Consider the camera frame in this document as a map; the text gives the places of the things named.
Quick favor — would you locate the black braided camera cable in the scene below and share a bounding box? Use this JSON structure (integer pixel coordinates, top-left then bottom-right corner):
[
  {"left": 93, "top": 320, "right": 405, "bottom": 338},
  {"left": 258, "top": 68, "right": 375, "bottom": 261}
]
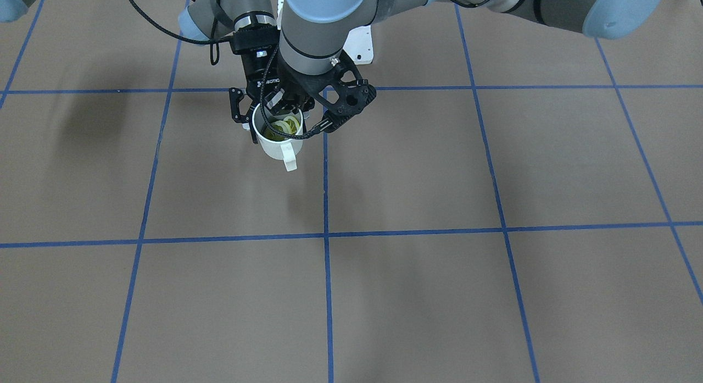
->
[
  {"left": 122, "top": 0, "right": 234, "bottom": 66},
  {"left": 259, "top": 51, "right": 330, "bottom": 141}
]

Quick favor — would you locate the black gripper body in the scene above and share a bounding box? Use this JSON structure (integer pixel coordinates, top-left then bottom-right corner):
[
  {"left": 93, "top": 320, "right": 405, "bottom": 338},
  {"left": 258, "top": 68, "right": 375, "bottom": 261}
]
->
[
  {"left": 272, "top": 53, "right": 331, "bottom": 112},
  {"left": 230, "top": 26, "right": 280, "bottom": 103}
]

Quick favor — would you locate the white ribbed mug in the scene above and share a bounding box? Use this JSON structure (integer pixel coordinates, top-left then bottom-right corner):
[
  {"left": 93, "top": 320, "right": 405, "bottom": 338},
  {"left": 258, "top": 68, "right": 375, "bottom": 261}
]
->
[{"left": 249, "top": 103, "right": 305, "bottom": 171}]

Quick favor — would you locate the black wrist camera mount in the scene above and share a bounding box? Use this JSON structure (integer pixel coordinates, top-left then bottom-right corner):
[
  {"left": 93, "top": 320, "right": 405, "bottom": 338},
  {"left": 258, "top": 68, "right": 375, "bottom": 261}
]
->
[{"left": 319, "top": 50, "right": 377, "bottom": 133}]

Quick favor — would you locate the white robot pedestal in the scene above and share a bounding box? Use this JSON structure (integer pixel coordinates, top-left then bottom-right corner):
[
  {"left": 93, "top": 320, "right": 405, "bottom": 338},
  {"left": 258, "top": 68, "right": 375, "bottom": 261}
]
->
[{"left": 343, "top": 25, "right": 374, "bottom": 65}]

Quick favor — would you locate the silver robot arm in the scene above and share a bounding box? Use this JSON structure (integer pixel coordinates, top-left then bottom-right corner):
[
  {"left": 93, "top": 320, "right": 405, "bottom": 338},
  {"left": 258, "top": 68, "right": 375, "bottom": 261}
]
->
[
  {"left": 128, "top": 0, "right": 280, "bottom": 124},
  {"left": 262, "top": 0, "right": 661, "bottom": 109}
]

